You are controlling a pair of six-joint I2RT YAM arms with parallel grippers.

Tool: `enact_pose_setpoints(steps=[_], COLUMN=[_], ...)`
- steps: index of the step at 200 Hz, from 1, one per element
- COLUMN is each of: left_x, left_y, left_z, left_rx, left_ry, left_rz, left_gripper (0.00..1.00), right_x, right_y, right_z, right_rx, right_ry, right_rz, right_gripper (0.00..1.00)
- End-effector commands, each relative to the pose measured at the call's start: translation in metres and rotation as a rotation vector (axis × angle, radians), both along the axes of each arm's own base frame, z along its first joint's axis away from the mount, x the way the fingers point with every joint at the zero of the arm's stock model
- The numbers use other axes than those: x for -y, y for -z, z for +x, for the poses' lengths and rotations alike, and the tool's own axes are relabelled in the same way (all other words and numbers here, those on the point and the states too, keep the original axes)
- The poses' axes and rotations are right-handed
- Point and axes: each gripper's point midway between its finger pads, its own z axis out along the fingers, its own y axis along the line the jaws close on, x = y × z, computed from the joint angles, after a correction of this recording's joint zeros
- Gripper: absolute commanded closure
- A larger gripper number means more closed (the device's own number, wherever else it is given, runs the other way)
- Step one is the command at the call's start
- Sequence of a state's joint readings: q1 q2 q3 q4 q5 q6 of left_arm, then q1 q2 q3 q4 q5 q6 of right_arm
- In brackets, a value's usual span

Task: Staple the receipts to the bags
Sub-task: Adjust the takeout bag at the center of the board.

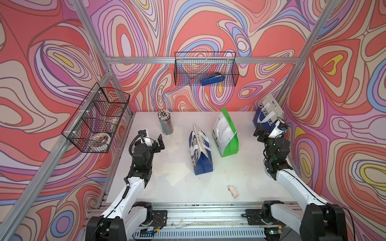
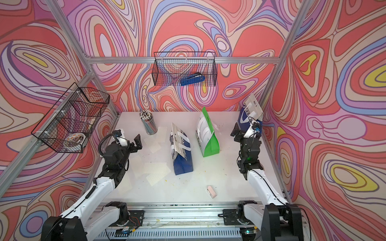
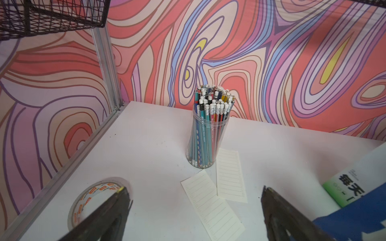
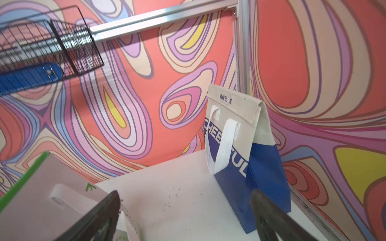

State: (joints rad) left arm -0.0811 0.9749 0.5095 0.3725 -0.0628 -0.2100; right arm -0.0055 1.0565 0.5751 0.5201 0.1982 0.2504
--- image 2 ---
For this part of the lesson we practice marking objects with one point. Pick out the blue stapler in basket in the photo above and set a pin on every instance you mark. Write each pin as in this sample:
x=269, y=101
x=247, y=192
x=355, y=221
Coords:
x=192, y=79

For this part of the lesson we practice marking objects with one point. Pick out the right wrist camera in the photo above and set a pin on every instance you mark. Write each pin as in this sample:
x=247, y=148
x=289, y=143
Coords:
x=254, y=130

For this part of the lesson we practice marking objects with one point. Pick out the black wire basket left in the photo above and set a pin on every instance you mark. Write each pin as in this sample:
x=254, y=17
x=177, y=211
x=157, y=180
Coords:
x=78, y=110

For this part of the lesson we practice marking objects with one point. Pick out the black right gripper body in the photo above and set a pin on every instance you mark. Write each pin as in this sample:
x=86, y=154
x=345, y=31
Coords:
x=243, y=141

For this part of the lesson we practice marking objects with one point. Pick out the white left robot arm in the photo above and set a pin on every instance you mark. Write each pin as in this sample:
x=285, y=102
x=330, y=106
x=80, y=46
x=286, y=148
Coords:
x=78, y=223

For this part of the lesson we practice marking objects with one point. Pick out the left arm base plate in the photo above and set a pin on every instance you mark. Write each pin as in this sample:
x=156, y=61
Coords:
x=135, y=220

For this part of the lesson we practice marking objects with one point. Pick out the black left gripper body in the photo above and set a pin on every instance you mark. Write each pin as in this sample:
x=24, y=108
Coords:
x=124, y=153

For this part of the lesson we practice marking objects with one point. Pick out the dark blue paper bag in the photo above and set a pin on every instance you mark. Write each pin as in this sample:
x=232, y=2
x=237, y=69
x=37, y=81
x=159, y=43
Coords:
x=249, y=109

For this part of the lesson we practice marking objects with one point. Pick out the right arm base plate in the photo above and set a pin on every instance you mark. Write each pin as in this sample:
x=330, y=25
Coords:
x=230, y=217

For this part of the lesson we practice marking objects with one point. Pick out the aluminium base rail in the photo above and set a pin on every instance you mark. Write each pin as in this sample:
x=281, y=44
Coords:
x=186, y=222

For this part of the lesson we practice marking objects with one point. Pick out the tape roll in basket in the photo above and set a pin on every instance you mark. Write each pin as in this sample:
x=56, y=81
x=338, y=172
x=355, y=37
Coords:
x=74, y=141

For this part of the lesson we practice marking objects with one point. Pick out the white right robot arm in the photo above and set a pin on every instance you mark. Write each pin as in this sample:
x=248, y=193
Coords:
x=277, y=220

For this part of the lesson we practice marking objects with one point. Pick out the clear cup of pencils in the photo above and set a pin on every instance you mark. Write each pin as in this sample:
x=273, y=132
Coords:
x=148, y=122

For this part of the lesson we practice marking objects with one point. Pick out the black wire basket back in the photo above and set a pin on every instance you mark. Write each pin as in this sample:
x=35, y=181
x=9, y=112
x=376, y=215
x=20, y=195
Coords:
x=171, y=66

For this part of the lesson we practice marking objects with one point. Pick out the green white paper bag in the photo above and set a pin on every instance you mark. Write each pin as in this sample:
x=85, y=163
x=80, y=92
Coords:
x=205, y=134

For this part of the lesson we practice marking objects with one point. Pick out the blue white paper bag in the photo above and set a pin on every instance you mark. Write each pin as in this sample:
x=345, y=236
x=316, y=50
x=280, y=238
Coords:
x=181, y=152

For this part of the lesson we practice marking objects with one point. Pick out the black wire basket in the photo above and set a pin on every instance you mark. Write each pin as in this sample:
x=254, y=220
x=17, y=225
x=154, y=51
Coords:
x=171, y=66
x=78, y=110

